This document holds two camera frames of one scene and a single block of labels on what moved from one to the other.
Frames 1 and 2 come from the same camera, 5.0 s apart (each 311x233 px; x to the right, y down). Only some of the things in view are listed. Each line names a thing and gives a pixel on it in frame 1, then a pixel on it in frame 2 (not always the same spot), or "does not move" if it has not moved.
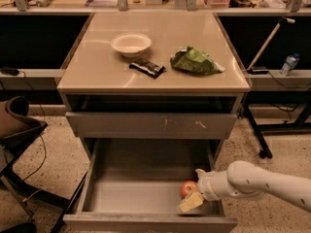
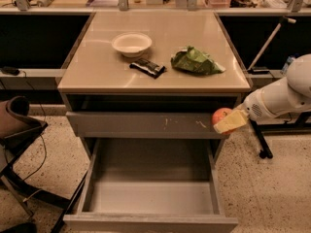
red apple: (188, 187) to (219, 115)
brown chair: (17, 125) does not move
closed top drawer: (150, 125) does not move
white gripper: (206, 183) to (255, 108)
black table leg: (264, 152) does not move
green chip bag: (195, 62) does not move
